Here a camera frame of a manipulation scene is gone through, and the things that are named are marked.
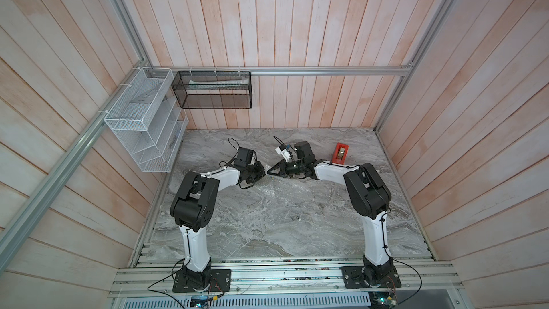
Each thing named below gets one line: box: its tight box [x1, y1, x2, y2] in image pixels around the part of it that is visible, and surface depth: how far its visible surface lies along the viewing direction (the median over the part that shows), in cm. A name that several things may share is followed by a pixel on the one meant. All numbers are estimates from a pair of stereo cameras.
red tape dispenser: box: [331, 142, 350, 165], surface depth 105 cm
